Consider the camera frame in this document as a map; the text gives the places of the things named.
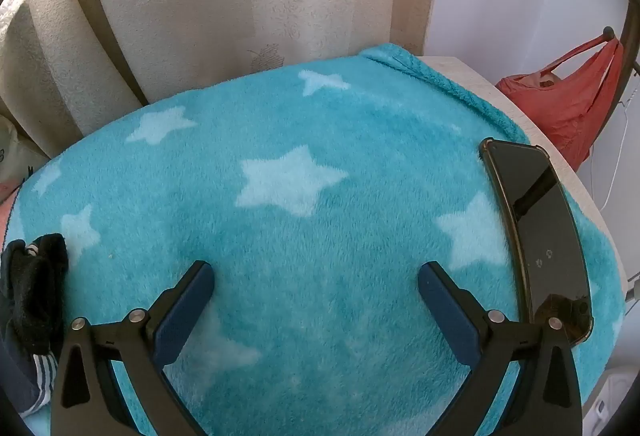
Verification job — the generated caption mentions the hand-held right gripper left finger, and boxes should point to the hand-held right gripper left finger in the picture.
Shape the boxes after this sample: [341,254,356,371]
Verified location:
[50,260,216,436]

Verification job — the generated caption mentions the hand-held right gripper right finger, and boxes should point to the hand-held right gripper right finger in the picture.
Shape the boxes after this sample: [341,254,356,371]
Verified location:
[417,261,584,436]

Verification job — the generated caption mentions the black pants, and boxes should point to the black pants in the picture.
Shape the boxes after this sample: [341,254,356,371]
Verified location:
[0,233,70,353]

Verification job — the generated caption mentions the teal star printed blanket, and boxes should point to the teal star printed blanket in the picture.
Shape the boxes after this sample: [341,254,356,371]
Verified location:
[9,43,626,436]

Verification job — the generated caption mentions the black smartphone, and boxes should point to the black smartphone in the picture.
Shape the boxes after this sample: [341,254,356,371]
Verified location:
[478,138,595,346]

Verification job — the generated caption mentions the navy striped garment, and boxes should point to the navy striped garment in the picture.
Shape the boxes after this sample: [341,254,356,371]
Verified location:
[0,335,60,418]

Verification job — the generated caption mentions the white plastic device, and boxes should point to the white plastic device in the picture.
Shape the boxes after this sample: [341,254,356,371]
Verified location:
[594,365,637,433]

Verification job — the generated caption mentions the red plastic bag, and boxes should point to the red plastic bag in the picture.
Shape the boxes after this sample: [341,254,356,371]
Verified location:
[495,35,626,172]

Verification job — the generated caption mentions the beige patterned curtain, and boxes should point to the beige patterned curtain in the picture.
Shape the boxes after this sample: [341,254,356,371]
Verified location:
[0,0,444,158]

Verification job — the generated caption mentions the white cable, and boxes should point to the white cable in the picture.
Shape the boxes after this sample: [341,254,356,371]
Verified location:
[599,83,638,213]

